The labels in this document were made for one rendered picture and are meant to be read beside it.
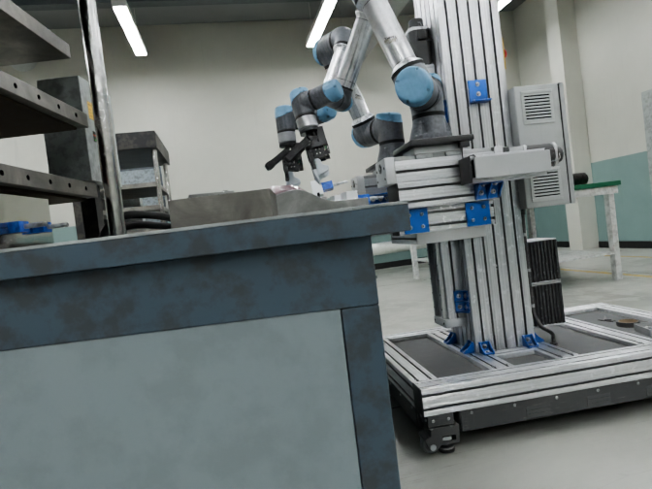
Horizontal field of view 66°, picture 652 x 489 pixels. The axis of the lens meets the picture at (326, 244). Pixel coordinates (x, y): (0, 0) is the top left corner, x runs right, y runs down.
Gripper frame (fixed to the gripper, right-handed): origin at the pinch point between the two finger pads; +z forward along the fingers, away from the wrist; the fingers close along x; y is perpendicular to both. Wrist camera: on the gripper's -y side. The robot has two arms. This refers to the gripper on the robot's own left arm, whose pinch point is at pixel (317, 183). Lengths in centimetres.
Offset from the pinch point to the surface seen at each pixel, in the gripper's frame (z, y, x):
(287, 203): 12.8, -10.8, -40.8
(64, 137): -44, -88, 7
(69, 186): -15, -77, -20
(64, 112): -39, -74, -21
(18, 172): -12, -77, -48
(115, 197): -14, -71, 1
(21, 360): 39, -47, -112
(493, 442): 101, 34, -2
